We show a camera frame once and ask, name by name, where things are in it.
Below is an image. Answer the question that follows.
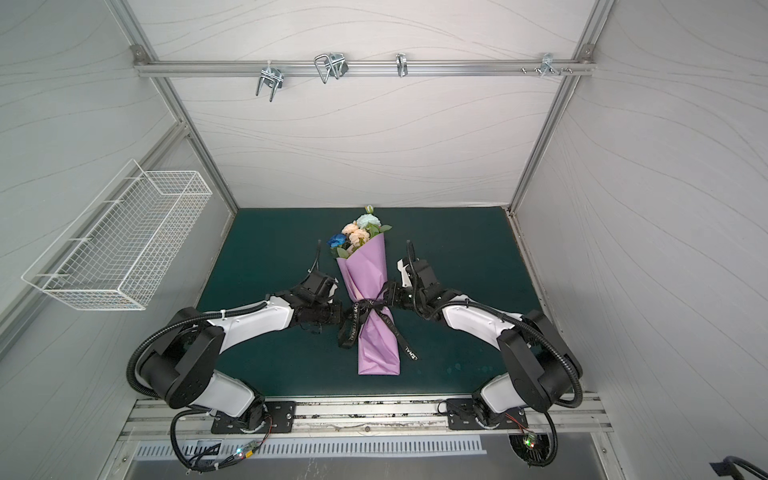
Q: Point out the black ribbon strap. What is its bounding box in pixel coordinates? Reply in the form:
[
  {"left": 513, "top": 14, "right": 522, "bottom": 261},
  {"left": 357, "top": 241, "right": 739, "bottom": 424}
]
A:
[{"left": 335, "top": 296, "right": 419, "bottom": 362}]

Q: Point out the pink purple wrapping paper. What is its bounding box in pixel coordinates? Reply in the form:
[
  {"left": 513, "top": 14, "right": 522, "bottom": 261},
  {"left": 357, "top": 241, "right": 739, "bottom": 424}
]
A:
[{"left": 337, "top": 234, "right": 400, "bottom": 376}]

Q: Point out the blue fake flower stem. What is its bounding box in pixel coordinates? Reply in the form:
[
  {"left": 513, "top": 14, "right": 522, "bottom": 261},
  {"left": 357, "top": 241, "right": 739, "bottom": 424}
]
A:
[{"left": 327, "top": 233, "right": 349, "bottom": 257}]

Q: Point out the mint fake flower stem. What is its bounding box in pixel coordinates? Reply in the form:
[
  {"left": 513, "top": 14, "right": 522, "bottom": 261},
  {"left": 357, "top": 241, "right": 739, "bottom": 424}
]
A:
[{"left": 355, "top": 205, "right": 392, "bottom": 238}]

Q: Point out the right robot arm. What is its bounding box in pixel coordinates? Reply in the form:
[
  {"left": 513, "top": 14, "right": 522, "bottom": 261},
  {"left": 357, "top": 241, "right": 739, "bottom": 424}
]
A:
[{"left": 384, "top": 258, "right": 584, "bottom": 416}]

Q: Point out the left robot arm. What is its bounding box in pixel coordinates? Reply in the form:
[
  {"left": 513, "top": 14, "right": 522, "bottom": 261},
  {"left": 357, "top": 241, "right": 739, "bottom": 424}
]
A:
[{"left": 126, "top": 270, "right": 341, "bottom": 418}]

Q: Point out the green table mat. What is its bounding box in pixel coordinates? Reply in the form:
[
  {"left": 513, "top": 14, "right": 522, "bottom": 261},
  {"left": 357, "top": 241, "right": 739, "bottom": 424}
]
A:
[{"left": 196, "top": 207, "right": 539, "bottom": 396}]

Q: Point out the white vent grille strip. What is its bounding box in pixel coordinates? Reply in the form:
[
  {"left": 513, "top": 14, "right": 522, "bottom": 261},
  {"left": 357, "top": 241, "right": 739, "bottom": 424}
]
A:
[{"left": 134, "top": 435, "right": 487, "bottom": 461}]

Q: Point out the metal U-bolt clamp left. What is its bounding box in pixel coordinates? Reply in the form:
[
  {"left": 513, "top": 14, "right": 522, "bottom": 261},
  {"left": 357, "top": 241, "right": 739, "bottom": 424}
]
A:
[{"left": 255, "top": 64, "right": 284, "bottom": 102}]

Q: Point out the metal u-bolt clamp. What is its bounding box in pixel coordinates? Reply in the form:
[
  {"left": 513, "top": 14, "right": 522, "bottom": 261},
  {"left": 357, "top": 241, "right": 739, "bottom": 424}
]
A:
[
  {"left": 255, "top": 64, "right": 284, "bottom": 102},
  {"left": 313, "top": 52, "right": 349, "bottom": 84}
]

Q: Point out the metal U-bolt clamp middle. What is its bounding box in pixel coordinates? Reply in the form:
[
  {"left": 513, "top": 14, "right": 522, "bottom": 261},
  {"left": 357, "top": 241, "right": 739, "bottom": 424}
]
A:
[{"left": 313, "top": 52, "right": 349, "bottom": 84}]

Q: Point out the metal bolt clamp right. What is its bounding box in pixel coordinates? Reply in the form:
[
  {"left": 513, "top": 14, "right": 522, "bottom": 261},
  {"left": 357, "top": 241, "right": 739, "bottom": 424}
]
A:
[{"left": 520, "top": 53, "right": 573, "bottom": 77}]

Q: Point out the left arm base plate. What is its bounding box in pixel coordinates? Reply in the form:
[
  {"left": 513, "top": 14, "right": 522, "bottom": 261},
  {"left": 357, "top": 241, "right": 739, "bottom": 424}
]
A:
[{"left": 211, "top": 400, "right": 296, "bottom": 435}]

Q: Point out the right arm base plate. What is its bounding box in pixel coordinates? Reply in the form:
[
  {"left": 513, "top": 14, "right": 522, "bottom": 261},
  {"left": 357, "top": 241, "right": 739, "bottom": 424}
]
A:
[{"left": 437, "top": 397, "right": 528, "bottom": 432}]

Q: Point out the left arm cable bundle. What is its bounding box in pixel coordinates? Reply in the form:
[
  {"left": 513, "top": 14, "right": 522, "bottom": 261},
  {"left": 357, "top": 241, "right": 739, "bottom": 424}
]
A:
[{"left": 168, "top": 407, "right": 274, "bottom": 474}]

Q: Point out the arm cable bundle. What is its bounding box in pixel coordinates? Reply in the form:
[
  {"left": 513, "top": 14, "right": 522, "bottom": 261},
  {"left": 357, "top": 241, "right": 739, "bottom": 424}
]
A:
[
  {"left": 508, "top": 409, "right": 559, "bottom": 468},
  {"left": 168, "top": 407, "right": 274, "bottom": 474}
]

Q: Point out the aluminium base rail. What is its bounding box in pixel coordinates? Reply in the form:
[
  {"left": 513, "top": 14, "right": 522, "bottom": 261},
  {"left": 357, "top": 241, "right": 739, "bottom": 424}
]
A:
[{"left": 119, "top": 392, "right": 613, "bottom": 442}]

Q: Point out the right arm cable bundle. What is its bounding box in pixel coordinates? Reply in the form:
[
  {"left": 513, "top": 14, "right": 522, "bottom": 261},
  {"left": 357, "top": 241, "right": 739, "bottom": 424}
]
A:
[{"left": 508, "top": 409, "right": 559, "bottom": 468}]

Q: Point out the white wire basket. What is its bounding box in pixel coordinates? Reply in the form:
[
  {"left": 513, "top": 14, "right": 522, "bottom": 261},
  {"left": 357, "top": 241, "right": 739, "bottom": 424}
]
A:
[{"left": 21, "top": 160, "right": 212, "bottom": 311}]

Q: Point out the metal bracket clamp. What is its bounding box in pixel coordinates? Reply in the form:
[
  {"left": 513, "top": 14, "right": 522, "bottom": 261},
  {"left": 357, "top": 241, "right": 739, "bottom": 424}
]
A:
[{"left": 395, "top": 53, "right": 408, "bottom": 78}]

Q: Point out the aluminium crossbar rail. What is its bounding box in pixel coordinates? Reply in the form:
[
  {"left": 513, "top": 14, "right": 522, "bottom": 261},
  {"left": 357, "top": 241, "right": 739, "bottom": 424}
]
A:
[{"left": 134, "top": 58, "right": 596, "bottom": 78}]

